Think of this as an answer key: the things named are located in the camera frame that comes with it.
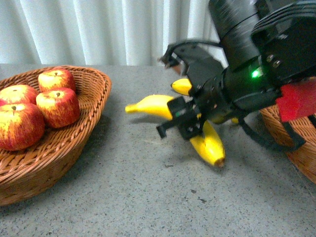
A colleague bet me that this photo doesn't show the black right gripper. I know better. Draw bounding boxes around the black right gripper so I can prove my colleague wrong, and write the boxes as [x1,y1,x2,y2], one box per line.
[157,44,281,138]

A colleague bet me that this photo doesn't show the yellow curved banana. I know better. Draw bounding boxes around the yellow curved banana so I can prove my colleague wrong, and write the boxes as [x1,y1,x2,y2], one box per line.
[125,95,226,167]

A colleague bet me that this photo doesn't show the red yellow apple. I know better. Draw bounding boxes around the red yellow apple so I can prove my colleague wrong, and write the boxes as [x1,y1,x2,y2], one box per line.
[36,87,80,128]

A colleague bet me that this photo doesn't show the yellow banana behind apple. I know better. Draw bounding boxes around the yellow banana behind apple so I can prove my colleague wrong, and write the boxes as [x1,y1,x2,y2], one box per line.
[170,78,192,96]

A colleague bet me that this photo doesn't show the white pleated curtain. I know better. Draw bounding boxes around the white pleated curtain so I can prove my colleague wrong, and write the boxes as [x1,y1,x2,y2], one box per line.
[0,0,219,66]

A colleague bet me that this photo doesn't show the red apple back of basket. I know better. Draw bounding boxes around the red apple back of basket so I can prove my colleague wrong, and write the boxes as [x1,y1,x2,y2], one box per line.
[38,68,76,92]

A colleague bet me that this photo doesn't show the brown wicker basket right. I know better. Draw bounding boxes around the brown wicker basket right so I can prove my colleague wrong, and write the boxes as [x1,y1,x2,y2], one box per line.
[259,76,316,185]

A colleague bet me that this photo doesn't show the brown wicker basket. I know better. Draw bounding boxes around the brown wicker basket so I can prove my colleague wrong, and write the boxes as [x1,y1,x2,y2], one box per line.
[0,65,112,206]
[259,76,316,185]

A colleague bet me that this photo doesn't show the red apple left rear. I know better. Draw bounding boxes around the red apple left rear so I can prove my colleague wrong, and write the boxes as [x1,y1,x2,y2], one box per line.
[0,84,39,106]

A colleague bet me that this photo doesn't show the red apple front left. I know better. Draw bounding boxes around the red apple front left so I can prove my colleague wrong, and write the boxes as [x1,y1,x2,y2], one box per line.
[0,103,45,151]

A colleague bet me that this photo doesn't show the brown wicker basket left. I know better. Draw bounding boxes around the brown wicker basket left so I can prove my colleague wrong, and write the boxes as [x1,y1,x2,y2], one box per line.
[0,65,112,206]

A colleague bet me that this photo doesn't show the red cloth strap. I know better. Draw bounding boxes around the red cloth strap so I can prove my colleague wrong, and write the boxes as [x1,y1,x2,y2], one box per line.
[275,80,316,123]

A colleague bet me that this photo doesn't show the black cable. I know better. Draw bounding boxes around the black cable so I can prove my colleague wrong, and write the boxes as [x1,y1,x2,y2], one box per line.
[237,116,306,153]

